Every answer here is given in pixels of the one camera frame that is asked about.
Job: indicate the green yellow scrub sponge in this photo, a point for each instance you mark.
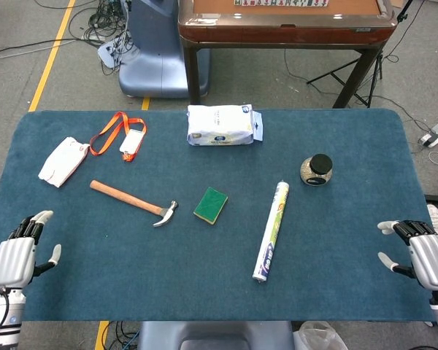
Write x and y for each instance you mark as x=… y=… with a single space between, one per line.
x=210 y=206

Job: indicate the right grey five-finger robot hand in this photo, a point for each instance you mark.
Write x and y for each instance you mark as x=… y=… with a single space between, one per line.
x=432 y=259

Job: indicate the cling film roll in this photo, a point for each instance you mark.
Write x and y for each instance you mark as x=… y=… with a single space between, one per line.
x=273 y=233

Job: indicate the row of face-up mahjong tiles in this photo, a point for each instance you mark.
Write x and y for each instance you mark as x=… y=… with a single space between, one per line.
x=277 y=3

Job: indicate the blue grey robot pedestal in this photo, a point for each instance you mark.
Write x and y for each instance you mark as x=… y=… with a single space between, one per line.
x=157 y=54

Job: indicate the white power strip with plugs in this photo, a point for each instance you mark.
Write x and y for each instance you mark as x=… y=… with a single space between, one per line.
x=436 y=133

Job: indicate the clear plastic bag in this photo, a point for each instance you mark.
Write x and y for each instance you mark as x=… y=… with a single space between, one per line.
x=319 y=337

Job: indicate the white tissue pack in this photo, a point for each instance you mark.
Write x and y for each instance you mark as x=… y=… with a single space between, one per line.
x=219 y=124

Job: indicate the left grey five-finger robot hand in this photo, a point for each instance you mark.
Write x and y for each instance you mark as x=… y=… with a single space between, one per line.
x=12 y=260

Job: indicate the blue felt table mat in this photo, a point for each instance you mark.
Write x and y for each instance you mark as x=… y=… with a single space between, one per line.
x=204 y=262

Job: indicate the white folded cloth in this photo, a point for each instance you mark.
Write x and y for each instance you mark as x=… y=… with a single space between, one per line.
x=62 y=160

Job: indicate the grey blue robot torso base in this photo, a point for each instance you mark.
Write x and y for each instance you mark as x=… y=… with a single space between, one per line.
x=211 y=335

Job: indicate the brown mahjong table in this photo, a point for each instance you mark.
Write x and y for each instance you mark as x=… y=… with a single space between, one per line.
x=277 y=34

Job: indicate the round jar with black lid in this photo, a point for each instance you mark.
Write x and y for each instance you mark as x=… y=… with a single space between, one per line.
x=315 y=171

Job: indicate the black tripod stand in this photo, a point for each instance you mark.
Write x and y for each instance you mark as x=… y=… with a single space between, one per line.
x=332 y=72

